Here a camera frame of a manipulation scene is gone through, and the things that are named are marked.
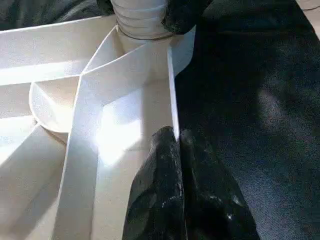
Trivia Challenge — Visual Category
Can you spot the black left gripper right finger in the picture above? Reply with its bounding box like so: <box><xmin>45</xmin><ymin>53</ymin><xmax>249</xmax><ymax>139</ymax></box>
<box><xmin>179</xmin><ymin>129</ymin><xmax>261</xmax><ymax>240</ymax></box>

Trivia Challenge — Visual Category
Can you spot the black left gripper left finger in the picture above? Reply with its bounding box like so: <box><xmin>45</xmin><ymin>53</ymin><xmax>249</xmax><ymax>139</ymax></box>
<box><xmin>123</xmin><ymin>125</ymin><xmax>187</xmax><ymax>240</ymax></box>

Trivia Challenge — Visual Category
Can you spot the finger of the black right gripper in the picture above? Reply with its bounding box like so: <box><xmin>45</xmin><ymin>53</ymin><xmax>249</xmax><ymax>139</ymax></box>
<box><xmin>96</xmin><ymin>0</ymin><xmax>116</xmax><ymax>16</ymax></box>
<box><xmin>161</xmin><ymin>0</ymin><xmax>214</xmax><ymax>35</ymax></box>

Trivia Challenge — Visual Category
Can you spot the white plastic table leg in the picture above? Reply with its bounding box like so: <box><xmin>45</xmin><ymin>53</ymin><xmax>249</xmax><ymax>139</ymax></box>
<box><xmin>113</xmin><ymin>0</ymin><xmax>174</xmax><ymax>41</ymax></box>

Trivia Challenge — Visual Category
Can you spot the white plastic table top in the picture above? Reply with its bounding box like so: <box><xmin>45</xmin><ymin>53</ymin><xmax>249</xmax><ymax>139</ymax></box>
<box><xmin>0</xmin><ymin>14</ymin><xmax>197</xmax><ymax>240</ymax></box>

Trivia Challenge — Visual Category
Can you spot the black mat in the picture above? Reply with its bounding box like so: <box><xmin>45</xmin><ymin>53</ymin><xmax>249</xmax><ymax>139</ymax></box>
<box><xmin>0</xmin><ymin>0</ymin><xmax>320</xmax><ymax>240</ymax></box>

